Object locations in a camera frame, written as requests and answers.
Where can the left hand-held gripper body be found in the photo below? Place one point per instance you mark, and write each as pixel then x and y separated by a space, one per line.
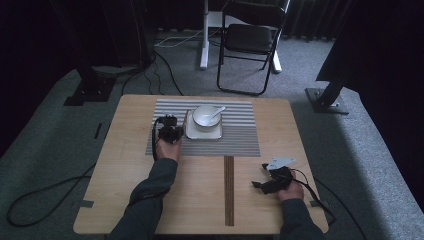
pixel 166 130

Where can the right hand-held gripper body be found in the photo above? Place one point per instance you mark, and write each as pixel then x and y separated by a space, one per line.
pixel 281 176

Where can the person's left hand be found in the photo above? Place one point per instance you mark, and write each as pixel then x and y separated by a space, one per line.
pixel 168 151

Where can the person's right hand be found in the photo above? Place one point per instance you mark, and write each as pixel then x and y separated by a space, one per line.
pixel 293 193

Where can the white square plate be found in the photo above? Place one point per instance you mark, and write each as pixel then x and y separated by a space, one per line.
pixel 203 134

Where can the white bowl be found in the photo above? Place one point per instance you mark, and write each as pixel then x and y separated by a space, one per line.
pixel 201 116

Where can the grey striped placemat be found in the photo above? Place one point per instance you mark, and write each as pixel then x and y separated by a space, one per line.
pixel 240 140

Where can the white spoon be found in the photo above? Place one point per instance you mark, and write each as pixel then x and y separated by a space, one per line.
pixel 218 111

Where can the grey tape piece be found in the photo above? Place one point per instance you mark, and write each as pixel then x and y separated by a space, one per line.
pixel 315 203
pixel 86 203

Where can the black tape strip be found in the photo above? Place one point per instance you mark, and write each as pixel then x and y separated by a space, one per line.
pixel 98 130

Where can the black metal stand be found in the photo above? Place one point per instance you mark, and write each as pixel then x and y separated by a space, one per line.
pixel 90 90
pixel 325 103

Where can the black folding chair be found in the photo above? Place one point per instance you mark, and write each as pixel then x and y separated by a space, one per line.
pixel 248 38

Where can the black curtain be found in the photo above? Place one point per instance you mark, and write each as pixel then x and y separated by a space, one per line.
pixel 383 50

